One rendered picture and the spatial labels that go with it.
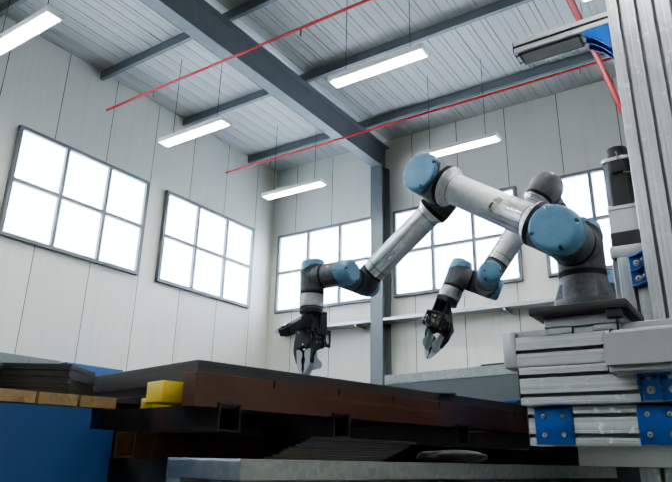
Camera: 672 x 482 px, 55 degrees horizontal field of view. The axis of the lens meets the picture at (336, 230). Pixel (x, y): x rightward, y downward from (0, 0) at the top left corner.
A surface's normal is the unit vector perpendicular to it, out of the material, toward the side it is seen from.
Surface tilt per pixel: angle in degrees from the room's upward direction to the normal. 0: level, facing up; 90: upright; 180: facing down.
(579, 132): 90
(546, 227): 94
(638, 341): 90
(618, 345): 90
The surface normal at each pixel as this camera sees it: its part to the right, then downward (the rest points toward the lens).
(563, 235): -0.51, -0.24
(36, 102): 0.83, -0.18
